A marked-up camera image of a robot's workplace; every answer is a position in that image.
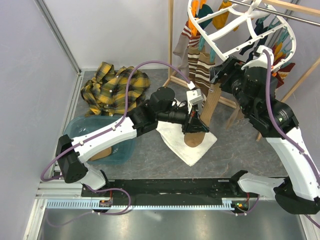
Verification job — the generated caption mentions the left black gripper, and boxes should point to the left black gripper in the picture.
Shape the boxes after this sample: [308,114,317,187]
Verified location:
[157,101,210,136]

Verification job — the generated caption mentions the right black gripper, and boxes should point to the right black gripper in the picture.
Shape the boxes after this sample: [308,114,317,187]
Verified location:
[209,54,253,115]

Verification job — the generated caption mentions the plain tan sock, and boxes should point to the plain tan sock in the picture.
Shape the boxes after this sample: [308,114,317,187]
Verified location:
[183,82,223,148]
[89,147,112,161]

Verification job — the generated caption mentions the brown striped sock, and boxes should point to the brown striped sock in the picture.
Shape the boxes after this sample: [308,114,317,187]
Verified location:
[187,46,201,81]
[194,52,216,97]

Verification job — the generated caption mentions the grey sock red stripes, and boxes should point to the grey sock red stripes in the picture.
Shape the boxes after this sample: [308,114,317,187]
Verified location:
[173,20,200,76]

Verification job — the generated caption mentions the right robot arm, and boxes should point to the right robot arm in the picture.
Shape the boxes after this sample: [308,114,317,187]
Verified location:
[210,53,320,215]

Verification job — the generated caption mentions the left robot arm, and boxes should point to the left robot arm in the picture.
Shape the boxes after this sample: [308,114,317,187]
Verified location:
[56,87,209,197]

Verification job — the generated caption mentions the white round sock hanger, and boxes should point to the white round sock hanger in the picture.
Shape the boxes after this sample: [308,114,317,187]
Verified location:
[187,0,297,71]

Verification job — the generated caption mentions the white towel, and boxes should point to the white towel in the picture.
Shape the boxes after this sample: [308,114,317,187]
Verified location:
[156,121,218,167]

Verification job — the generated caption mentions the grey sock maroon cuff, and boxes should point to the grey sock maroon cuff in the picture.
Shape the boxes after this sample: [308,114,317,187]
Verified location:
[225,104,244,129]

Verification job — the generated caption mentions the mustard yellow sock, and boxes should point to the mustard yellow sock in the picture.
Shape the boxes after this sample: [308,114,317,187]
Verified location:
[212,0,232,30]

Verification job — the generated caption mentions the maroon patterned sock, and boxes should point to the maroon patterned sock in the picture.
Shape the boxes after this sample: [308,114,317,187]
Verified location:
[275,62,296,89]

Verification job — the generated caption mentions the navy blue sock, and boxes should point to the navy blue sock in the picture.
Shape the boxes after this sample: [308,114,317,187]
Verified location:
[238,19,270,57]

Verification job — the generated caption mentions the dark teal sock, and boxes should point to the dark teal sock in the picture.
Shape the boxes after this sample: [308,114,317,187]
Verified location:
[197,4,213,30]

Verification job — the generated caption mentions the metal hanging rod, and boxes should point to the metal hanging rod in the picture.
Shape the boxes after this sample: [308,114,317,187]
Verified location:
[228,0,320,28]

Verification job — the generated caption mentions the teal plastic basin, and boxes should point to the teal plastic basin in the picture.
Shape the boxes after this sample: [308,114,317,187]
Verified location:
[63,115,136,166]

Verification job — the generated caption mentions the wooden clothes rack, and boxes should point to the wooden clothes rack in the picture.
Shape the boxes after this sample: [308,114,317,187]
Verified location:
[157,0,320,142]

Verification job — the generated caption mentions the yellow plaid shirt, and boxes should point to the yellow plaid shirt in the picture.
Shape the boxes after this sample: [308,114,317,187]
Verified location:
[80,62,151,117]

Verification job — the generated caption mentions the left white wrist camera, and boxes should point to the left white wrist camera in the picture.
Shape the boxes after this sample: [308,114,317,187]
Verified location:
[186,81,204,114]

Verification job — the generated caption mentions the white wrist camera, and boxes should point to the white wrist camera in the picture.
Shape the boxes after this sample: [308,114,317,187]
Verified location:
[241,45,274,70]
[186,81,204,114]

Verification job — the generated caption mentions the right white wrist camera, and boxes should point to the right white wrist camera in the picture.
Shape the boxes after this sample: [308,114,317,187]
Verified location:
[241,45,274,70]

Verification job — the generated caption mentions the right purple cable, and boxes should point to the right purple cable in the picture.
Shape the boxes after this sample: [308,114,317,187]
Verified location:
[261,48,320,238]

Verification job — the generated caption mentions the purple cable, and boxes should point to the purple cable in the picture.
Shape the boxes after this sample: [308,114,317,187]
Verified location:
[261,48,320,238]
[41,60,193,182]

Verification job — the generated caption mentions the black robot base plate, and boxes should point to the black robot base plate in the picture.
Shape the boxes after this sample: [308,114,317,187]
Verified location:
[81,177,260,201]

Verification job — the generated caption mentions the grey cable duct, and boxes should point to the grey cable duct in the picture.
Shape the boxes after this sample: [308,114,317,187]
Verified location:
[46,199,235,211]

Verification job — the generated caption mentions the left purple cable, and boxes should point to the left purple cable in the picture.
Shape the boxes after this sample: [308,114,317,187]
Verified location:
[41,60,193,182]

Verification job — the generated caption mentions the aluminium corner post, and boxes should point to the aluminium corner post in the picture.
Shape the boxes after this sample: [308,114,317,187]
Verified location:
[34,0,82,75]

